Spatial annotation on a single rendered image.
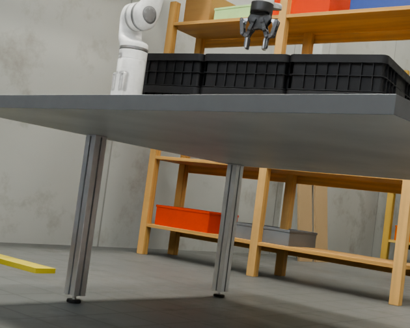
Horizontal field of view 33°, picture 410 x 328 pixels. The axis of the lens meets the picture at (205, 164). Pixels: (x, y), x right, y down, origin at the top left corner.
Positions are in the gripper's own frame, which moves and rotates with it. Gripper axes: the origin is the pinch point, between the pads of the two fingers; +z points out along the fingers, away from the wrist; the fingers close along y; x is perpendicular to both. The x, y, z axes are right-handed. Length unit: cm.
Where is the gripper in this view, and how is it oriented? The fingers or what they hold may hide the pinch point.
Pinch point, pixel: (256, 45)
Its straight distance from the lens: 230.1
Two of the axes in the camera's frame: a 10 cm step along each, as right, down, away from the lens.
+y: 9.0, 1.3, -4.2
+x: 4.1, 1.1, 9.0
